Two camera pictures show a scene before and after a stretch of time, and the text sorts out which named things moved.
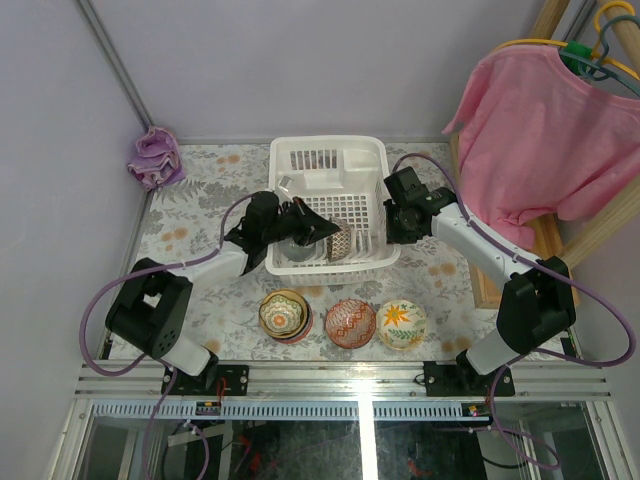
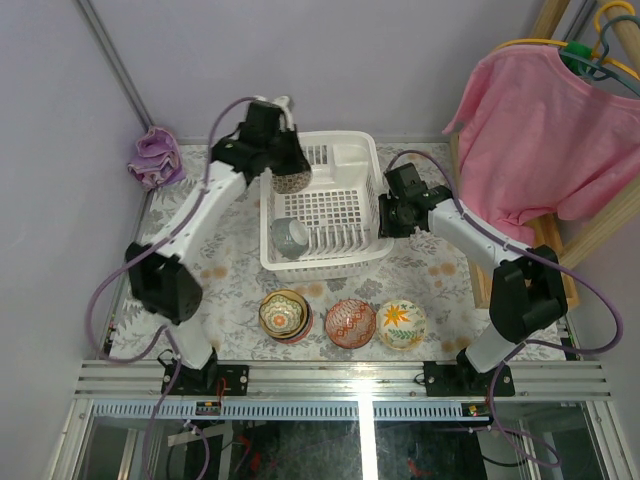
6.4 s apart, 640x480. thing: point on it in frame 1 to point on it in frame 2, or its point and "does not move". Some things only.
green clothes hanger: [579, 58] does not move
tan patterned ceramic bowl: [338, 246] to [291, 182]
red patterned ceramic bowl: [350, 323] does not move
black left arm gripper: [298, 222] to [291, 160]
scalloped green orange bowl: [281, 314] does not move
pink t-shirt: [536, 139] does not move
